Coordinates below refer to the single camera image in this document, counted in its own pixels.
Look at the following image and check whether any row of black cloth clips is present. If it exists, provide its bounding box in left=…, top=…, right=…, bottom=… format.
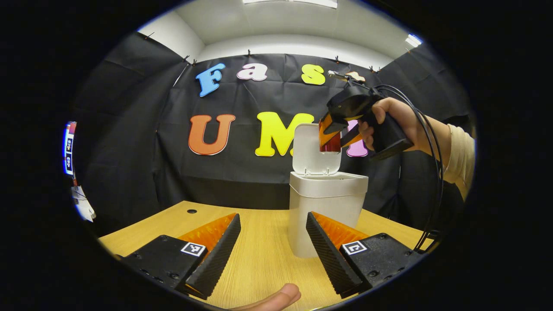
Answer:
left=145, top=31, right=383, bottom=73

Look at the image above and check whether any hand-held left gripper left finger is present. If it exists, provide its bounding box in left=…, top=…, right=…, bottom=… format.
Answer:
left=119, top=213, right=242, bottom=301

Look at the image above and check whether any black gripper cable bundle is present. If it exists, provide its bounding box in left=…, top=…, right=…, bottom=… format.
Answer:
left=374, top=84, right=445, bottom=253

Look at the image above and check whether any cluttered white office desk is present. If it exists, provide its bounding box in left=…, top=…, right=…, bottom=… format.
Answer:
left=71, top=185, right=96, bottom=223

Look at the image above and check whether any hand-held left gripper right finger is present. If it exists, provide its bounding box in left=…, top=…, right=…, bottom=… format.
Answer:
left=306, top=211, right=424, bottom=299

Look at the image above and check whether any red pop can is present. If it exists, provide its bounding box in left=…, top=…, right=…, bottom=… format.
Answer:
left=319, top=122, right=342, bottom=153

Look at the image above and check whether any black backdrop cloth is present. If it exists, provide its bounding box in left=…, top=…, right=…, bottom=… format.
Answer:
left=69, top=31, right=476, bottom=238

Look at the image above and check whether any long ceiling light panel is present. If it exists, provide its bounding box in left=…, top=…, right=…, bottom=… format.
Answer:
left=242, top=0, right=338, bottom=9

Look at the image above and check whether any white desktop garbage bin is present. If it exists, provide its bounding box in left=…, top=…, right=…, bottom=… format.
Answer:
left=288, top=123, right=369, bottom=259

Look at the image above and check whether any computer monitor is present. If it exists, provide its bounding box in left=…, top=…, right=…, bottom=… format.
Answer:
left=64, top=122, right=77, bottom=177

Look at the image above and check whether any wooden desktop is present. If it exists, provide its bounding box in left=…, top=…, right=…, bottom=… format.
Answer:
left=99, top=200, right=432, bottom=311

